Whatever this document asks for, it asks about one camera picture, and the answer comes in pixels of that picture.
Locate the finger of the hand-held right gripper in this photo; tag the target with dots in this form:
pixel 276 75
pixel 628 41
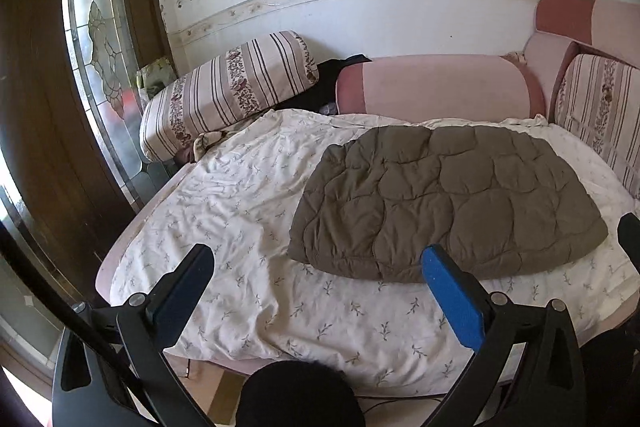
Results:
pixel 631 234

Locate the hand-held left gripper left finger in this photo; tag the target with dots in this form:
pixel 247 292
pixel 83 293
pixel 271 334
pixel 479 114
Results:
pixel 185 292

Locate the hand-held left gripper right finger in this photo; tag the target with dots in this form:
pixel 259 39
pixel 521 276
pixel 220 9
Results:
pixel 450 297

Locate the olive quilted hooded jacket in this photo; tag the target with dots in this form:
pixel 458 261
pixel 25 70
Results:
pixel 440 202

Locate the white floral bed sheet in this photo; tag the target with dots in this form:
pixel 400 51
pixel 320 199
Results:
pixel 240 217

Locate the cardboard piece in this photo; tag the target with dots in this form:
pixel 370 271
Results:
pixel 227 399

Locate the striped floral back cushion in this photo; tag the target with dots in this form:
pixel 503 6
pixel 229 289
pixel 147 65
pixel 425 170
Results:
pixel 600 107

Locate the patterned beige cloth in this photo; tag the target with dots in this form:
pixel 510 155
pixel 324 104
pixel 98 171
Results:
pixel 212 142

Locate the black round fuzzy thing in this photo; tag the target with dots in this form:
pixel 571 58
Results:
pixel 300 397

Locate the striped floral pillow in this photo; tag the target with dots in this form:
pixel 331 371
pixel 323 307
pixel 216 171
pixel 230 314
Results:
pixel 225 92

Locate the pink bolster cushion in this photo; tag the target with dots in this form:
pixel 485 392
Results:
pixel 440 87

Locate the green floral bag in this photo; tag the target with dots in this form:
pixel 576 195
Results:
pixel 155 77

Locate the pink sofa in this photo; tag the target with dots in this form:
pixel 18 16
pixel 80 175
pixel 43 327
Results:
pixel 565 17

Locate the black cloth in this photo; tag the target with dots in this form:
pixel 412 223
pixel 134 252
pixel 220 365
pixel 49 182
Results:
pixel 320 87

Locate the wooden door with glass panes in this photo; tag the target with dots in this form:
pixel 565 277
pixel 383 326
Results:
pixel 45 82

